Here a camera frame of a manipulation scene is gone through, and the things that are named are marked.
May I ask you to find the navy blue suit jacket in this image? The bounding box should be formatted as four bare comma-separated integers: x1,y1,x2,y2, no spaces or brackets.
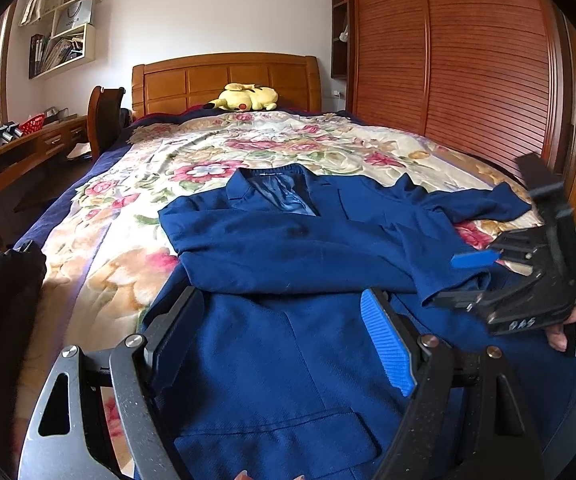
134,161,576,480

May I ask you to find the floral bed blanket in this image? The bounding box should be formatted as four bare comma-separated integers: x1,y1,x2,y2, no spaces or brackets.
14,109,544,478

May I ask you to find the wooden slatted wardrobe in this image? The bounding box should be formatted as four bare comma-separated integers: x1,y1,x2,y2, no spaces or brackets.
344,0,568,172

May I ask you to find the yellow Pikachu plush toy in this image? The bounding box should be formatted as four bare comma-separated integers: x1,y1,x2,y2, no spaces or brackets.
203,84,279,112

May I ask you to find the wooden desk cabinet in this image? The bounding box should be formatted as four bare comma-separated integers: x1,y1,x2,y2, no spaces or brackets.
0,114,89,246

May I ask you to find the black gadget on desk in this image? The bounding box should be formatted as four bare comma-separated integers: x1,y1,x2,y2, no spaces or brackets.
0,122,23,145

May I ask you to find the red basket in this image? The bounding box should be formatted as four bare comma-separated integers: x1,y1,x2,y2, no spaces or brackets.
18,113,46,136

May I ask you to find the wooden bed headboard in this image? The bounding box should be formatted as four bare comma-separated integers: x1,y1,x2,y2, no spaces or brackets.
131,52,321,118

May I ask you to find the wooden chair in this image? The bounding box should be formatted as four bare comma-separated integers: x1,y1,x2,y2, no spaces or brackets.
87,86,125,162

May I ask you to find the white wall shelf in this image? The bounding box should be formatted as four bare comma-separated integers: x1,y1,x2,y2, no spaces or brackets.
21,0,102,80

